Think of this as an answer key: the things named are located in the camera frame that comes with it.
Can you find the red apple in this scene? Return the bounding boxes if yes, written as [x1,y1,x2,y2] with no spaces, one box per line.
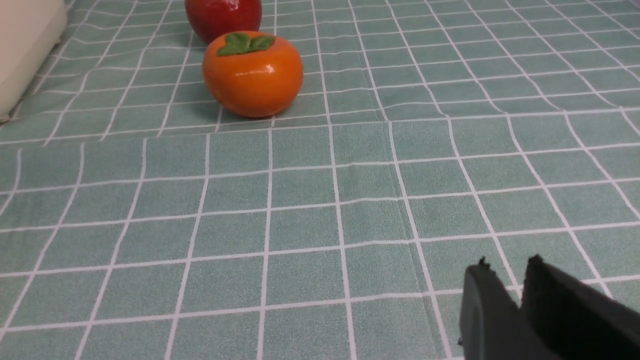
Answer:
[184,0,263,44]

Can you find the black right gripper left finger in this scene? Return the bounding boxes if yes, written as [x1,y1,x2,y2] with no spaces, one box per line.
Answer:
[458,257,560,360]

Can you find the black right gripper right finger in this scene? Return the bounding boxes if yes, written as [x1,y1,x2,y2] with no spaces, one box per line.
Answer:
[520,255,640,360]

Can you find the green checkered tablecloth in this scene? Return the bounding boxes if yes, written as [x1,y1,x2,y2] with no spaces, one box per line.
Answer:
[0,0,640,360]

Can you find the orange persimmon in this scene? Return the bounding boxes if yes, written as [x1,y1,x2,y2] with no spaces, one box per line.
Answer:
[201,30,304,119]

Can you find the white two-slot toaster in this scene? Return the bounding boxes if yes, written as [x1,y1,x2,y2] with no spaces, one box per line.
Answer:
[0,0,67,123]

